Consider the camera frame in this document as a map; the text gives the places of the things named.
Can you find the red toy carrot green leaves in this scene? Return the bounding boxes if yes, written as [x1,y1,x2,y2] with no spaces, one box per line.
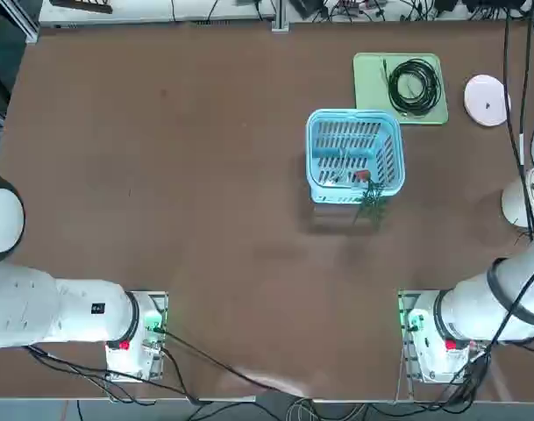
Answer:
[352,168,388,232]

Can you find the blue plastic slotted basket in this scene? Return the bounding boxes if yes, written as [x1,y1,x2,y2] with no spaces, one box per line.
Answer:
[304,108,407,205]

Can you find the green plastic tray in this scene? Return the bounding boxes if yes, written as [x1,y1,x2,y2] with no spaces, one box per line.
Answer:
[352,52,450,127]

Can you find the pink round plate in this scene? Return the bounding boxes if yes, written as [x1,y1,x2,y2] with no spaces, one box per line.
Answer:
[463,74,512,128]

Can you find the white side bench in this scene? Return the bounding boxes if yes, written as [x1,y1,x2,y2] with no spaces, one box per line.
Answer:
[38,0,276,24]

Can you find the small cream lidded bin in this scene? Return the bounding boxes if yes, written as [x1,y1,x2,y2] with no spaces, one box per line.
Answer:
[501,168,534,229]

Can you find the black power strip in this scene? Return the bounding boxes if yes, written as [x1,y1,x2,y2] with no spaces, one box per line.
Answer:
[50,0,114,14]

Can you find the black base power cable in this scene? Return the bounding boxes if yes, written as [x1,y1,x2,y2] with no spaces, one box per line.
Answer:
[159,326,311,403]

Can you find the coiled black cable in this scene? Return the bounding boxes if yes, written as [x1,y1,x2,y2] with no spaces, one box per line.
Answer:
[382,59,443,118]

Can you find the aluminium frame post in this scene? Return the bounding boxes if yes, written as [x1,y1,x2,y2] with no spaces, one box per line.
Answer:
[271,0,290,32]

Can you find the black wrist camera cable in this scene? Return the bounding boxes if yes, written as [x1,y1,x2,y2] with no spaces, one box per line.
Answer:
[502,0,534,240]

